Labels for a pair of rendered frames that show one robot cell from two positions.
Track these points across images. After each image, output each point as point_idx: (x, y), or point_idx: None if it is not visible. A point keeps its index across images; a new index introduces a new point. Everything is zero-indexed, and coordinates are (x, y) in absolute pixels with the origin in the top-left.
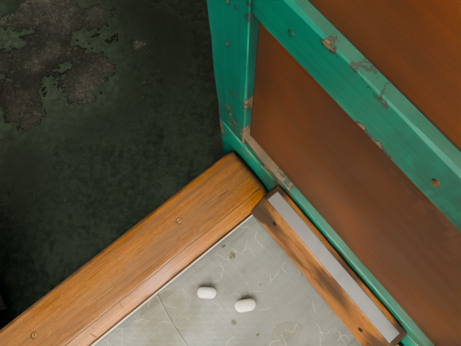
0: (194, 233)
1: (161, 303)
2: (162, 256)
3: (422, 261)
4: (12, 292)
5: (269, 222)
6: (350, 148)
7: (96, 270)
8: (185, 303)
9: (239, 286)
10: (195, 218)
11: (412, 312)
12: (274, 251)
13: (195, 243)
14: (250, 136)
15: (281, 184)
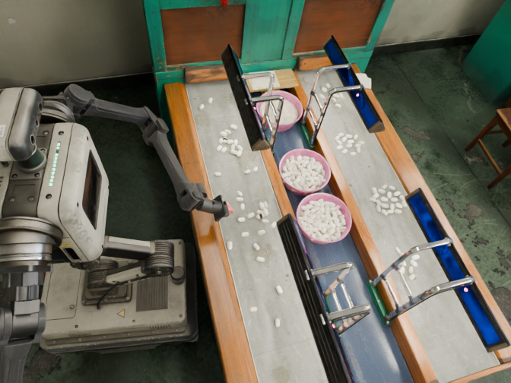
0: (182, 100)
1: (197, 118)
2: (184, 109)
3: (217, 29)
4: None
5: (192, 77)
6: (190, 19)
7: (177, 125)
8: (201, 113)
9: (204, 100)
10: (178, 99)
11: None
12: (200, 90)
13: (185, 102)
14: (166, 65)
15: (184, 66)
